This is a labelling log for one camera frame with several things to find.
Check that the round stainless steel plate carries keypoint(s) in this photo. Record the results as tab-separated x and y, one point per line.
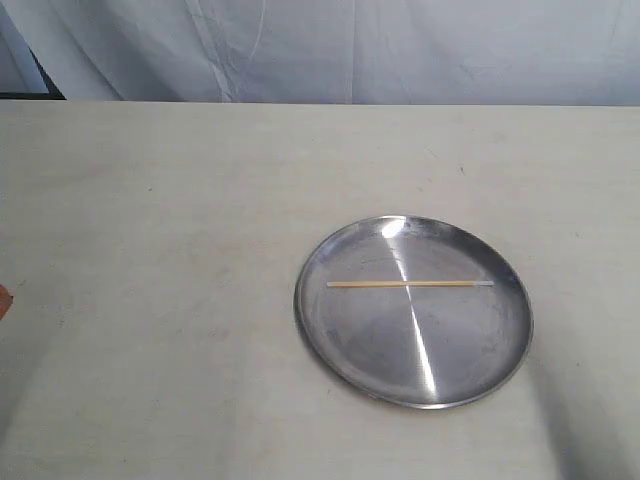
425	348

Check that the thin beige flexible strip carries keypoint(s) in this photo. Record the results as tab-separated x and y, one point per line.
405	284

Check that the white backdrop cloth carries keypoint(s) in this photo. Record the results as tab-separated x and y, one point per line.
338	52

